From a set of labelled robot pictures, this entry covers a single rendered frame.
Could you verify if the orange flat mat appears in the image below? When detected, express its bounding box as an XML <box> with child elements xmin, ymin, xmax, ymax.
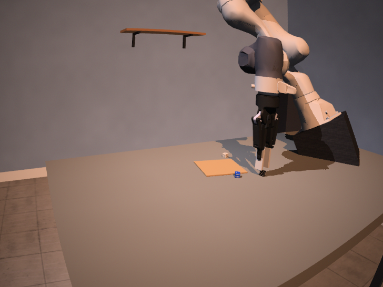
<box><xmin>194</xmin><ymin>159</ymin><xmax>247</xmax><ymax>177</ymax></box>

